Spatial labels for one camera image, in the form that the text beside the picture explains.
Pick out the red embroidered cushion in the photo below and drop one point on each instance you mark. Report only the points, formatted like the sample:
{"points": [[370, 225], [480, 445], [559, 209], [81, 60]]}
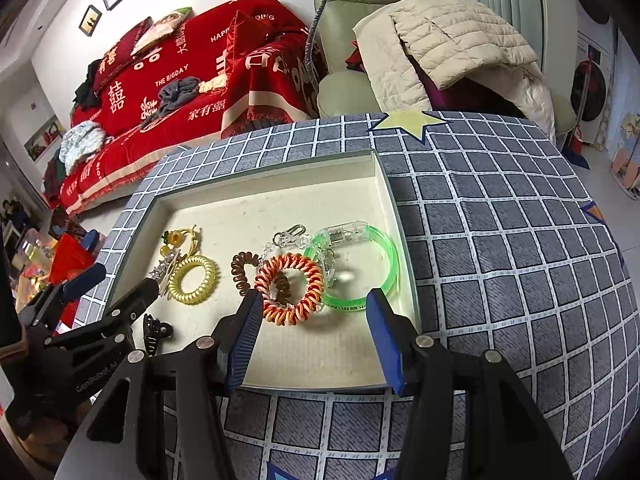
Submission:
{"points": [[120, 60]]}

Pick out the blue small object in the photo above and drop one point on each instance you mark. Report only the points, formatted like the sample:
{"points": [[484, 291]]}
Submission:
{"points": [[91, 240]]}

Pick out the red satin cushion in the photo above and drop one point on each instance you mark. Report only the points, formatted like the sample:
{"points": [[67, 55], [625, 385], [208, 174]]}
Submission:
{"points": [[245, 40]]}

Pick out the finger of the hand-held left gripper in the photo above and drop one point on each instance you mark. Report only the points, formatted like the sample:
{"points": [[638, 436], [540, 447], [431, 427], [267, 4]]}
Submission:
{"points": [[135, 302], [82, 279]]}

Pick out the purple garment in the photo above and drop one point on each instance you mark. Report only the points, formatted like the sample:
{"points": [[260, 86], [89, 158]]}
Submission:
{"points": [[440, 95]]}

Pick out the small framed picture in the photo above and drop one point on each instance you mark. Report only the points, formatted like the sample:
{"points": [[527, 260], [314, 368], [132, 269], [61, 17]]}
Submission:
{"points": [[90, 20]]}

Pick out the yellow flower hair ornament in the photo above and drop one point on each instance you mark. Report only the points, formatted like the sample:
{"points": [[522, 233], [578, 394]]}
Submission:
{"points": [[172, 239]]}

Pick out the portrait print pillow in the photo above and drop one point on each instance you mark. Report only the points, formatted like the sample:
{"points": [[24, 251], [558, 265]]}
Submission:
{"points": [[162, 30]]}

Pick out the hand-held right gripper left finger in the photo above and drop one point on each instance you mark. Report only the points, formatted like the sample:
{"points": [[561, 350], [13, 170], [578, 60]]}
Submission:
{"points": [[245, 340]]}

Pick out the cream shallow tray box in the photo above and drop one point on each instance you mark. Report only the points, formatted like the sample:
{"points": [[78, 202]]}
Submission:
{"points": [[280, 200]]}

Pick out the grey crumpled cloth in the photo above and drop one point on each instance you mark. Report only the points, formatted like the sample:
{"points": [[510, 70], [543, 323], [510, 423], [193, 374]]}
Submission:
{"points": [[177, 91]]}

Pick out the grey checked table cloth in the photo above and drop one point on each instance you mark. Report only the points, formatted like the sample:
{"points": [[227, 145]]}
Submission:
{"points": [[500, 260]]}

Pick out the beige down jacket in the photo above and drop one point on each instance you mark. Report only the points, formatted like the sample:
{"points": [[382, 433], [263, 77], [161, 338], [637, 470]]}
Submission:
{"points": [[450, 25]]}

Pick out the dark plaid cloth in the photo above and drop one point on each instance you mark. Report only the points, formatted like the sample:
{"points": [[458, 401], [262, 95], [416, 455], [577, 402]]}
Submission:
{"points": [[54, 180]]}

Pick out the black clothes pile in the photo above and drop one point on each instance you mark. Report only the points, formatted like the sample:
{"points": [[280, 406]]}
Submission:
{"points": [[85, 95]]}

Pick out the pale green armchair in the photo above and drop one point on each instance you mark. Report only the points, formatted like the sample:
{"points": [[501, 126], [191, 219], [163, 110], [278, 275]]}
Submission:
{"points": [[345, 90]]}

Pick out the colourful cartoon board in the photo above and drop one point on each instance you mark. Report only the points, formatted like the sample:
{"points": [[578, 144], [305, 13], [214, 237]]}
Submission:
{"points": [[627, 150]]}

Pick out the white knit cloth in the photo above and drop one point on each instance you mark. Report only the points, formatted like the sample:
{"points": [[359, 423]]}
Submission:
{"points": [[82, 140]]}

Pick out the unframed wall picture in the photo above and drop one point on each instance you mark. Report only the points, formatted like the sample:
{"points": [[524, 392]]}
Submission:
{"points": [[45, 139]]}

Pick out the black claw hair clip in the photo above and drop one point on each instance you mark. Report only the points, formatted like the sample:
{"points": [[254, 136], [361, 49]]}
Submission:
{"points": [[157, 330]]}

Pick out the silver rhinestone hair clip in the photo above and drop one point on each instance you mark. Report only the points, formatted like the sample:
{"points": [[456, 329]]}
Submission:
{"points": [[165, 270]]}

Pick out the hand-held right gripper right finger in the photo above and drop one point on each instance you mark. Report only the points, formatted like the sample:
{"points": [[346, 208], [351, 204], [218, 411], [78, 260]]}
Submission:
{"points": [[384, 342]]}

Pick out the green translucent bangle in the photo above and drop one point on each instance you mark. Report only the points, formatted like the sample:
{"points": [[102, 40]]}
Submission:
{"points": [[350, 304]]}

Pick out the red bag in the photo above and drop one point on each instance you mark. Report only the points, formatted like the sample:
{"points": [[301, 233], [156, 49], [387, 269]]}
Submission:
{"points": [[72, 260]]}

